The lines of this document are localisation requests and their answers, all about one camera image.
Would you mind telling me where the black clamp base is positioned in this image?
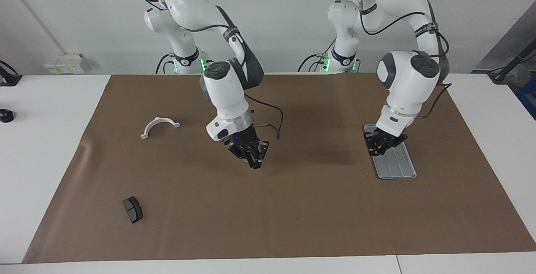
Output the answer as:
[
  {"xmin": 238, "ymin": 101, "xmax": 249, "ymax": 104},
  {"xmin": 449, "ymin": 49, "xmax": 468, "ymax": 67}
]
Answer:
[{"xmin": 0, "ymin": 60, "xmax": 22, "ymax": 87}]

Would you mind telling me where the dark grey brake pad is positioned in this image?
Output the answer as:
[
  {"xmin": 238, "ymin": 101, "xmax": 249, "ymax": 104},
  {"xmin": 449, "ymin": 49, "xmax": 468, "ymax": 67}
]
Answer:
[{"xmin": 122, "ymin": 196, "xmax": 144, "ymax": 224}]

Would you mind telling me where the black base power cable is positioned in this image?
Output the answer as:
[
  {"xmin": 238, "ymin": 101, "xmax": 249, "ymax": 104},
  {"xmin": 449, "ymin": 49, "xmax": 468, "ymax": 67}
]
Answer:
[
  {"xmin": 297, "ymin": 53, "xmax": 335, "ymax": 73},
  {"xmin": 156, "ymin": 53, "xmax": 176, "ymax": 75}
]

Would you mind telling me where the white plastic half-ring clamp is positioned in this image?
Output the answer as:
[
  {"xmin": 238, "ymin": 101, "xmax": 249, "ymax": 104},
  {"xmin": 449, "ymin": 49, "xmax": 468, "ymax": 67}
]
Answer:
[{"xmin": 140, "ymin": 116, "xmax": 181, "ymax": 140}]

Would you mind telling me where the black tripod stand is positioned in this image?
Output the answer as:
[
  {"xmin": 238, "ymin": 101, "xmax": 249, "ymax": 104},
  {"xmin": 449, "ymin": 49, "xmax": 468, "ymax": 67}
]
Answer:
[{"xmin": 488, "ymin": 39, "xmax": 536, "ymax": 84}]

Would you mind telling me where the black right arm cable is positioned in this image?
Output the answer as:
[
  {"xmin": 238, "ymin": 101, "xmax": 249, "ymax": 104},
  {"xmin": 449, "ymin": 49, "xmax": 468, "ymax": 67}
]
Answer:
[{"xmin": 140, "ymin": 0, "xmax": 284, "ymax": 140}]

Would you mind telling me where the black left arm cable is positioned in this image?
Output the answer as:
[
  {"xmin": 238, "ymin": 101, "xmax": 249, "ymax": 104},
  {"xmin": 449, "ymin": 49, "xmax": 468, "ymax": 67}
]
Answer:
[{"xmin": 358, "ymin": 0, "xmax": 453, "ymax": 119}]

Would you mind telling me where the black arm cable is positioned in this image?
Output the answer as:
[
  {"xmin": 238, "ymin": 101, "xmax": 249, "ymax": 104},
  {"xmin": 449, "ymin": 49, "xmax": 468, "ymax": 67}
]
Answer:
[
  {"xmin": 140, "ymin": 0, "xmax": 284, "ymax": 140},
  {"xmin": 358, "ymin": 0, "xmax": 453, "ymax": 119}
]

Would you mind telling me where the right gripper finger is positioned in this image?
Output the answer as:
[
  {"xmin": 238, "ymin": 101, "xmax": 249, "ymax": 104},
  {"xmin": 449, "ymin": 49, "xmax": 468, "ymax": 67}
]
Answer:
[
  {"xmin": 255, "ymin": 141, "xmax": 269, "ymax": 168},
  {"xmin": 234, "ymin": 150, "xmax": 256, "ymax": 170}
]

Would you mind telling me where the brown paper table mat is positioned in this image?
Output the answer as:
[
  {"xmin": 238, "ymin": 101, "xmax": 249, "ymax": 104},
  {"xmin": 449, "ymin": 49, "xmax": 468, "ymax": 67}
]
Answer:
[{"xmin": 22, "ymin": 73, "xmax": 536, "ymax": 264}]

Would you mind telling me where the white wall power box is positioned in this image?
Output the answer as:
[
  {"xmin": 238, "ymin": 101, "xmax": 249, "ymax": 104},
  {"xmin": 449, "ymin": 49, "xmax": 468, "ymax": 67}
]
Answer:
[{"xmin": 44, "ymin": 53, "xmax": 90, "ymax": 75}]

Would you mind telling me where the silver ribbed metal tray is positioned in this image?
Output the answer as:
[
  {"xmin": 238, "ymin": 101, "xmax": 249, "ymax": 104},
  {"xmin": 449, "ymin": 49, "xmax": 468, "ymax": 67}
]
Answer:
[{"xmin": 363, "ymin": 124, "xmax": 417, "ymax": 180}]

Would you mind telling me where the blue crate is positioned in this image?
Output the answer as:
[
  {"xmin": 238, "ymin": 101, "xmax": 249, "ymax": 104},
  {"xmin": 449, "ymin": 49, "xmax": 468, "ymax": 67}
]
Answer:
[{"xmin": 515, "ymin": 77, "xmax": 536, "ymax": 119}]

